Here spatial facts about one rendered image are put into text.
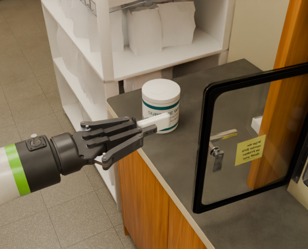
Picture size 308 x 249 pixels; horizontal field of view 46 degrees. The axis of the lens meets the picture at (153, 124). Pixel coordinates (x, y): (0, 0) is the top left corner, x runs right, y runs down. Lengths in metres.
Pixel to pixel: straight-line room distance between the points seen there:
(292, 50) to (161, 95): 0.49
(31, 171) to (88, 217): 1.60
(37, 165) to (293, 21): 0.57
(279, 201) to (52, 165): 0.70
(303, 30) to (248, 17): 0.90
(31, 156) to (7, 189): 0.06
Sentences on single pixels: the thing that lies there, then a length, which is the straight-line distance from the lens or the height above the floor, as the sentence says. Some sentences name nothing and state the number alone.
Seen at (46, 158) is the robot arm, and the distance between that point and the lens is 0.63.
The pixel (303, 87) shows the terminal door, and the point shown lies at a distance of 0.86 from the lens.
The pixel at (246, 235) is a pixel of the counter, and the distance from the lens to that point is 1.02.
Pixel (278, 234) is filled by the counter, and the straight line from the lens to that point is 1.05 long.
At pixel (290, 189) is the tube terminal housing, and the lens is 1.14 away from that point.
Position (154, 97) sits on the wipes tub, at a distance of 1.18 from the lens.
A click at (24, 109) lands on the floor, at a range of 3.12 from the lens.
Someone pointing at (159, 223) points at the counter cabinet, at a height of 0.60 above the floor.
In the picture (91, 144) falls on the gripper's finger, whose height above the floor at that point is 1.32.
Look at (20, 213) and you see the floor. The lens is 2.34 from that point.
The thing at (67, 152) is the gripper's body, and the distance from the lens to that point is 0.65.
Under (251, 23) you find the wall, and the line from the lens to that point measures 1.73.
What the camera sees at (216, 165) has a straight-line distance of 0.84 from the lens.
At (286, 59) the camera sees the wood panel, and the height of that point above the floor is 1.38.
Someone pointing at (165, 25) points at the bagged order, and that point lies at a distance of 1.79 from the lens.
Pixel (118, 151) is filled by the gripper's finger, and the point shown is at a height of 1.32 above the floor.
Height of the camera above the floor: 1.77
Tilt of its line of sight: 39 degrees down
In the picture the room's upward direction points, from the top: straight up
